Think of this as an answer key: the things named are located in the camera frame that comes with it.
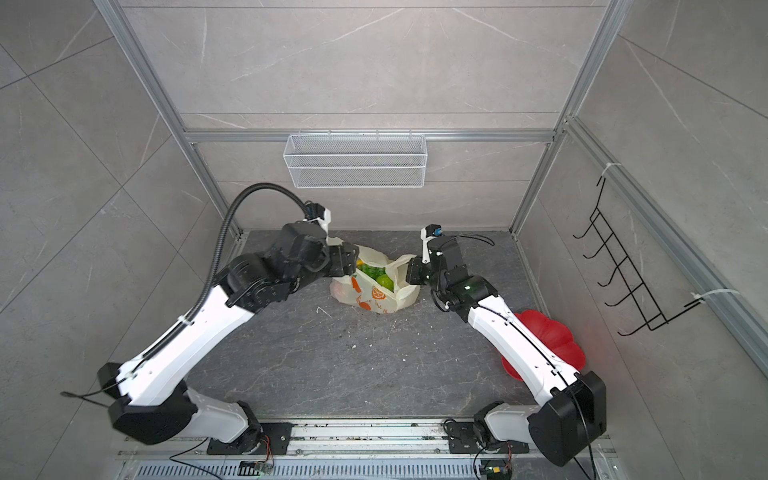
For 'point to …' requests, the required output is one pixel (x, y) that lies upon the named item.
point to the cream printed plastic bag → (363, 292)
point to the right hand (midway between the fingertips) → (409, 259)
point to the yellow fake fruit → (385, 281)
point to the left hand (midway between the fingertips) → (346, 244)
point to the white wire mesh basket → (356, 161)
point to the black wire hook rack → (638, 295)
